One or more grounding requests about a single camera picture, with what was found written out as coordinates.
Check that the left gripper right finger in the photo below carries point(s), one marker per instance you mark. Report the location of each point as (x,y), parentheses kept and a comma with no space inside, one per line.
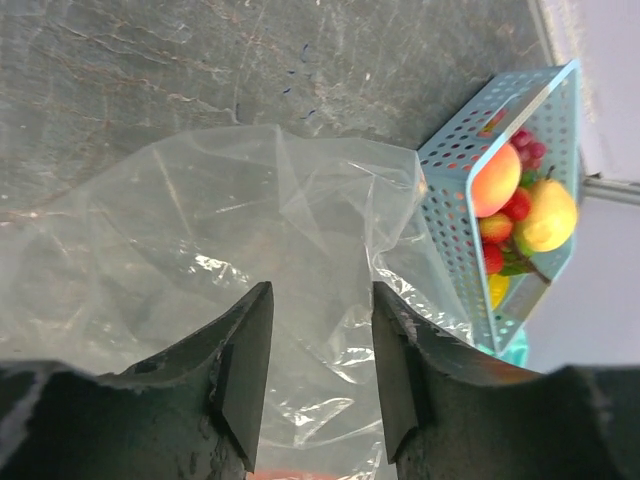
(450,411)

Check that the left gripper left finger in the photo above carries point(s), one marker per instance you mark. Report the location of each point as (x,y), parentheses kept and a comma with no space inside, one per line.
(191,411)

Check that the yellow star fruit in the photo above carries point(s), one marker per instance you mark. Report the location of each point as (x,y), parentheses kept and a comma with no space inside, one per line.
(498,287)

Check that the clear zip top bag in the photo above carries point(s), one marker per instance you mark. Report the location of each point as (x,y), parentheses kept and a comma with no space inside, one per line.
(152,249)

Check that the yellow pear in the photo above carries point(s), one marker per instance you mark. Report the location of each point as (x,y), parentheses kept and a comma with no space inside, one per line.
(552,217)

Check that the orange peach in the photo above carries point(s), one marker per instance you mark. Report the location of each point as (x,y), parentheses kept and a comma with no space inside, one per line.
(496,182)

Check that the teal cloth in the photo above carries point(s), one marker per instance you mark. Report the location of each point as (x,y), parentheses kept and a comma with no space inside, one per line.
(508,347)

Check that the red strawberry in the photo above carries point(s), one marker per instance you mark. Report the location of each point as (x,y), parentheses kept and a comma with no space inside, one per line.
(518,207)
(493,255)
(495,229)

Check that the light blue plastic basket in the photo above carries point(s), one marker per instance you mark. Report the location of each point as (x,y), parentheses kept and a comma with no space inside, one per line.
(545,101)

